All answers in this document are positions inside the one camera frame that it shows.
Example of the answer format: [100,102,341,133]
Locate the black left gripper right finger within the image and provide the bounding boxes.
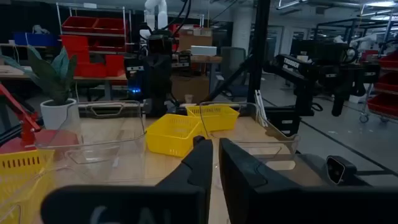
[218,138,398,224]

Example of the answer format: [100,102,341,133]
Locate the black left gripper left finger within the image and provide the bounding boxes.
[40,135,214,224]

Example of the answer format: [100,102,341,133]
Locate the smoky grey plastic bin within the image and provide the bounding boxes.
[231,139,330,189]

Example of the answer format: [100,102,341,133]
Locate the yellow plastic basket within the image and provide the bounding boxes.
[0,149,56,224]
[145,113,203,158]
[185,105,241,133]

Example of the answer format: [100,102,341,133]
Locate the clear plastic bin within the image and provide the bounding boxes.
[198,101,301,156]
[34,100,147,187]

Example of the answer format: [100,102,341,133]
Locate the white metal shelf rack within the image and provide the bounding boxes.
[55,2,131,78]

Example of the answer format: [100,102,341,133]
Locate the white plastic strips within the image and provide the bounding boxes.
[254,89,269,128]

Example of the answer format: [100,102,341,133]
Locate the brown cardboard box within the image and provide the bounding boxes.
[178,27,214,52]
[170,75,211,103]

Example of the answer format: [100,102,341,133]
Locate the grey office chair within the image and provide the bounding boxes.
[220,46,249,98]

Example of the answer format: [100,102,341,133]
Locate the metal rolling cart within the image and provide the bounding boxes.
[359,46,398,124]

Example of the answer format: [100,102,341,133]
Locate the white flat box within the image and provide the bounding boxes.
[190,45,218,57]

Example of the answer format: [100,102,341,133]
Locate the red storage bin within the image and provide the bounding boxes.
[374,73,398,94]
[61,16,99,34]
[60,34,90,53]
[88,36,127,53]
[366,93,398,118]
[73,61,108,78]
[104,54,126,78]
[377,51,398,69]
[94,17,127,35]

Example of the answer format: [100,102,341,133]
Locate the potted plant in white pot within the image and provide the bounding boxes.
[0,46,78,131]

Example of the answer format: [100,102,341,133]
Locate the white round pillar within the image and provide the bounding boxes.
[231,4,254,55]

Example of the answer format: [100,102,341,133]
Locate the red desk lamp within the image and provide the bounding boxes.
[0,83,80,155]

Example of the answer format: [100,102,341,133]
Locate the wooden background workbench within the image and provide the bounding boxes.
[0,63,128,82]

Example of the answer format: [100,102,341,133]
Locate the blue storage bin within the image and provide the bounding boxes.
[13,32,59,47]

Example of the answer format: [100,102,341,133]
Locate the black table-level camera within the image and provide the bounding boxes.
[325,155,358,185]

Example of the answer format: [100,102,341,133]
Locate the black aluminium rig frame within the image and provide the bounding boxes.
[211,0,302,138]

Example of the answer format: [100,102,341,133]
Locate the black background station frame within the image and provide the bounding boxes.
[313,17,398,57]

